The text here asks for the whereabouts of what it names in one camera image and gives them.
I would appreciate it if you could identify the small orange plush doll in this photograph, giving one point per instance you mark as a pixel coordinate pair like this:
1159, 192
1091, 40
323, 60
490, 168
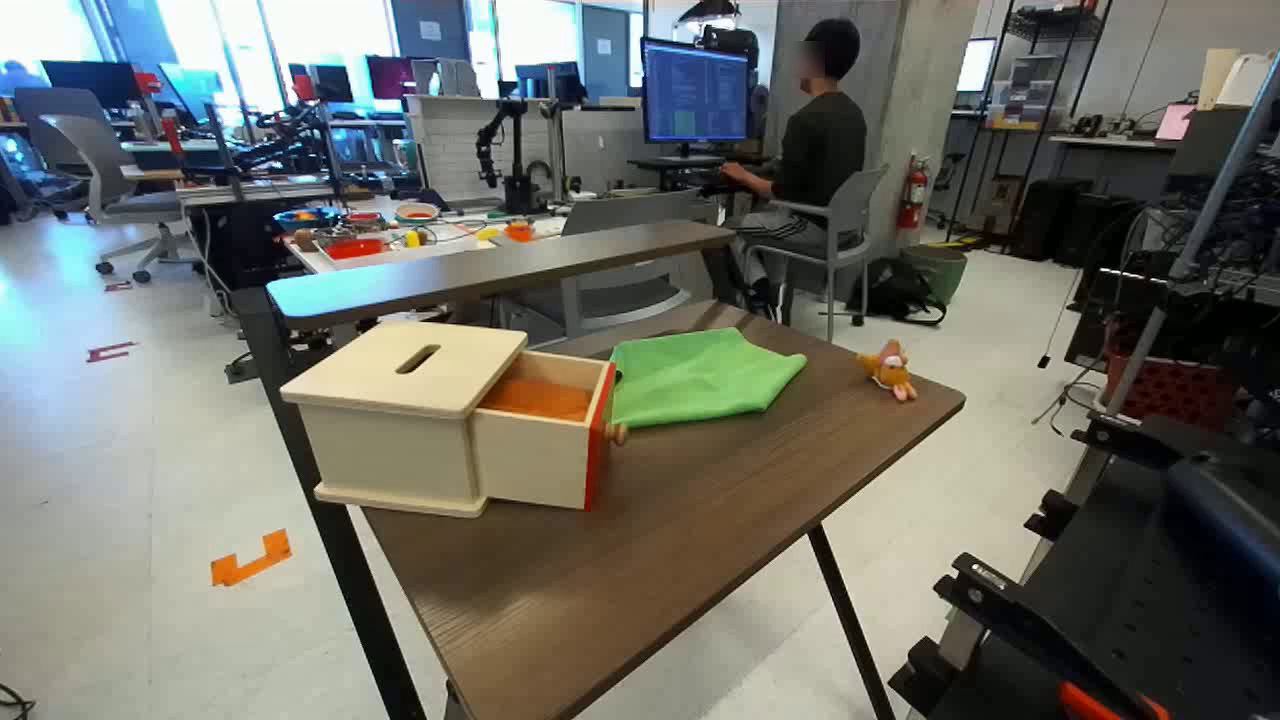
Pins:
889, 370

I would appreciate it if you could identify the small black robot arm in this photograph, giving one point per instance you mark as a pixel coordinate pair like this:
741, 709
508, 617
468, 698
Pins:
512, 172

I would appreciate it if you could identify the wooden drawer with orange inside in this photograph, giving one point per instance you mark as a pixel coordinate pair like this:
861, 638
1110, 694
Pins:
541, 444

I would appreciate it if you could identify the green cloth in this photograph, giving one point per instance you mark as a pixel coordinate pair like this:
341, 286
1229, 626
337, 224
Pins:
693, 378

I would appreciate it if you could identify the grey desk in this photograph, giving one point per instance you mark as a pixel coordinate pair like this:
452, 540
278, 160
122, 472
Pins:
507, 264

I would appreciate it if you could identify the white table with toys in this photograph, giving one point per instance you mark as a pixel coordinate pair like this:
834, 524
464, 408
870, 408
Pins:
443, 238

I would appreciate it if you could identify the wooden box with slot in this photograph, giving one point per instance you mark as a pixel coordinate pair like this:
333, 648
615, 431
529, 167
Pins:
400, 412

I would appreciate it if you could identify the grey chair with metal legs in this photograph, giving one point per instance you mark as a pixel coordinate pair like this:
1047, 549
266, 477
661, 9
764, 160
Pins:
853, 223

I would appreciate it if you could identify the black backpack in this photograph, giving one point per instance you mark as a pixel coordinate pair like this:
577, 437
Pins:
898, 286

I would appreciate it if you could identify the large computer monitor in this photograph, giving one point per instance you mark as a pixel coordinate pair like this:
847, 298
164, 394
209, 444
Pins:
696, 92

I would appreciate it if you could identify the seated person in dark shirt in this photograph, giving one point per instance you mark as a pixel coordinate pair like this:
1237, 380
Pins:
821, 142

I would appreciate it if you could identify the red tray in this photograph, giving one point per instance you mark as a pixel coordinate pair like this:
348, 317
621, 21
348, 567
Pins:
357, 249

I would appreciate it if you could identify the green bag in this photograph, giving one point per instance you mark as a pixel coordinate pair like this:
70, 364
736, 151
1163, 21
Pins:
945, 275

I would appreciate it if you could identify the red fire extinguisher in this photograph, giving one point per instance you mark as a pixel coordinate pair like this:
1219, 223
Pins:
915, 199

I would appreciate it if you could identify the black table leg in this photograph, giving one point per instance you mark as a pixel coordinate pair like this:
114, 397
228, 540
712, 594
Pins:
849, 614
374, 626

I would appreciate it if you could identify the orange floor marker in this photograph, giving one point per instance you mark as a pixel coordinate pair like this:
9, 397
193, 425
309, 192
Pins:
248, 560

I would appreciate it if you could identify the metal shelf rack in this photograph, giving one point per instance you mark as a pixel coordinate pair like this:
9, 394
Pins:
1026, 92

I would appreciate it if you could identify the red floor marker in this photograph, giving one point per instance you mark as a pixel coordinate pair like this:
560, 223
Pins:
111, 352

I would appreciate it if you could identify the red perforated crate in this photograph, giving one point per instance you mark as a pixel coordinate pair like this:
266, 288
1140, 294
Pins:
1175, 389

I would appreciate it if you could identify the aluminium pole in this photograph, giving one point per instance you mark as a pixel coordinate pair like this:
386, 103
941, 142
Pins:
1187, 255

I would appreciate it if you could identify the grey office swivel chair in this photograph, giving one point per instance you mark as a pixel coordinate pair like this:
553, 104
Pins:
102, 167

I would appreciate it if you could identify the small dark monitor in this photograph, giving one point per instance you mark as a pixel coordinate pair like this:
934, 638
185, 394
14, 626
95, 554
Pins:
86, 80

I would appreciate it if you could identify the black robot mount base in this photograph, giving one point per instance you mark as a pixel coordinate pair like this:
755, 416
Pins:
1146, 586

